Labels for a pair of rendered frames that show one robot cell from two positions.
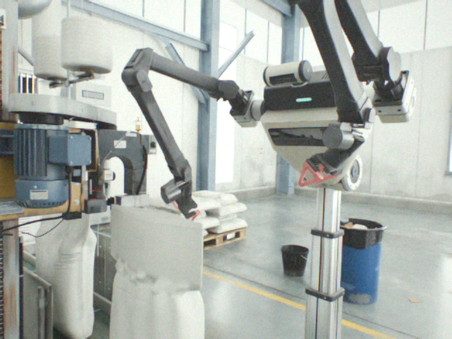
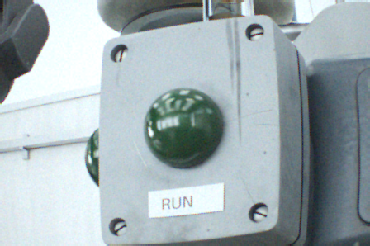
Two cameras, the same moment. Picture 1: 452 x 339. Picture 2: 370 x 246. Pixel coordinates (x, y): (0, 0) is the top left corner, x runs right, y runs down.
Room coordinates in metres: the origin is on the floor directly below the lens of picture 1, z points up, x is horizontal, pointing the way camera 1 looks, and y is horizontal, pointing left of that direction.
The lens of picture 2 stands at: (1.99, 0.18, 1.13)
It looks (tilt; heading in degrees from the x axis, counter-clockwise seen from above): 20 degrees up; 161
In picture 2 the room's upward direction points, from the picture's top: straight up
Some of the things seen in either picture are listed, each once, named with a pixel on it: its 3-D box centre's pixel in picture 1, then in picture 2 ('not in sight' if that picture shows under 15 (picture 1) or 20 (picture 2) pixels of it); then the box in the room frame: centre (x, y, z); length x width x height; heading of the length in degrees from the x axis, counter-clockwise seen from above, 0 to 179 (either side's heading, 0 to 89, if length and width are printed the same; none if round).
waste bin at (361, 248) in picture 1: (354, 258); not in sight; (2.99, -1.21, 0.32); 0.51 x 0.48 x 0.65; 139
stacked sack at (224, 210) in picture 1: (222, 207); not in sight; (4.77, -0.03, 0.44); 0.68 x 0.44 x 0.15; 139
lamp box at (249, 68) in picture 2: (147, 144); (208, 148); (1.55, 0.34, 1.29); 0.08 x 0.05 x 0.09; 49
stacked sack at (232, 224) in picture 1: (223, 224); not in sight; (4.77, -0.05, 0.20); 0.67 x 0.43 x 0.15; 139
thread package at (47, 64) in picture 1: (54, 58); not in sight; (1.34, 0.66, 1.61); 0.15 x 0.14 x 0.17; 49
